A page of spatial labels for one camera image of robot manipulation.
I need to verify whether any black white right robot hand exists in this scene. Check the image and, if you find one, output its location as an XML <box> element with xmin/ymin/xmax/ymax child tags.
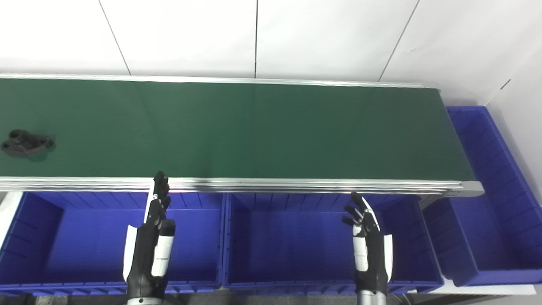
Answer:
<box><xmin>342</xmin><ymin>192</ymin><xmax>393</xmax><ymax>292</ymax></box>

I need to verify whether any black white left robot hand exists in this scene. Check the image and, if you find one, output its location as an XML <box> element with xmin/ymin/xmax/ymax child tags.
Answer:
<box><xmin>123</xmin><ymin>171</ymin><xmax>176</xmax><ymax>299</ymax></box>

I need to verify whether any black flanged metal part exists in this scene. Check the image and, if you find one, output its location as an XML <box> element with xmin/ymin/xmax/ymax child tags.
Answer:
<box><xmin>1</xmin><ymin>129</ymin><xmax>55</xmax><ymax>158</ymax></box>

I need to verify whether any blue plastic bin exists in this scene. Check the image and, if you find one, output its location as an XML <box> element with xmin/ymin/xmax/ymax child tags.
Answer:
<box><xmin>0</xmin><ymin>191</ymin><xmax>225</xmax><ymax>296</ymax></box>
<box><xmin>423</xmin><ymin>106</ymin><xmax>542</xmax><ymax>287</ymax></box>
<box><xmin>222</xmin><ymin>193</ymin><xmax>444</xmax><ymax>295</ymax></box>

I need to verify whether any green conveyor belt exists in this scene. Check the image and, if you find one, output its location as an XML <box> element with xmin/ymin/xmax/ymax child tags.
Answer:
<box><xmin>0</xmin><ymin>78</ymin><xmax>476</xmax><ymax>182</ymax></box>
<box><xmin>0</xmin><ymin>73</ymin><xmax>484</xmax><ymax>198</ymax></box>

